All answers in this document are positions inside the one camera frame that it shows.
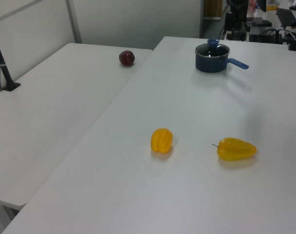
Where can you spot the black clamped camera pole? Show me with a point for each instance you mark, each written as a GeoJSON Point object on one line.
{"type": "Point", "coordinates": [295, 42]}

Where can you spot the flat black box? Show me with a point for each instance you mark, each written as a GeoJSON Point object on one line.
{"type": "Point", "coordinates": [258, 23]}

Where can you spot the black computer keyboard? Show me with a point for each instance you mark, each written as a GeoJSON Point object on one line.
{"type": "Point", "coordinates": [286, 17]}

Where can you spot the brown cardboard panel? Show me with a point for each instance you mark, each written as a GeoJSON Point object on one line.
{"type": "Point", "coordinates": [212, 8]}

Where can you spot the black equipment stand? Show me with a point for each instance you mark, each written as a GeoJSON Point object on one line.
{"type": "Point", "coordinates": [236, 22]}

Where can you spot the dark blue saucepan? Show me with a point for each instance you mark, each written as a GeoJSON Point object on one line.
{"type": "Point", "coordinates": [208, 65]}

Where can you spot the dark red toy fruit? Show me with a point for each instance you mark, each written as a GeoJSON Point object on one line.
{"type": "Point", "coordinates": [126, 58]}

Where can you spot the glass lid with blue knob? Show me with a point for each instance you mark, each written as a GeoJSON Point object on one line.
{"type": "Point", "coordinates": [213, 43]}

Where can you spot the short yellow bell pepper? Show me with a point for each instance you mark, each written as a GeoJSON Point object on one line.
{"type": "Point", "coordinates": [162, 141]}

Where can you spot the black computer mouse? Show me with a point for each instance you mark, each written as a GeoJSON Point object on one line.
{"type": "Point", "coordinates": [294, 8]}

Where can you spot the long yellow bell pepper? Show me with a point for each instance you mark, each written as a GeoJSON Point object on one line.
{"type": "Point", "coordinates": [236, 150]}

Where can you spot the black camera pole with band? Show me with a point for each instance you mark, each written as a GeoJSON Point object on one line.
{"type": "Point", "coordinates": [4, 69]}

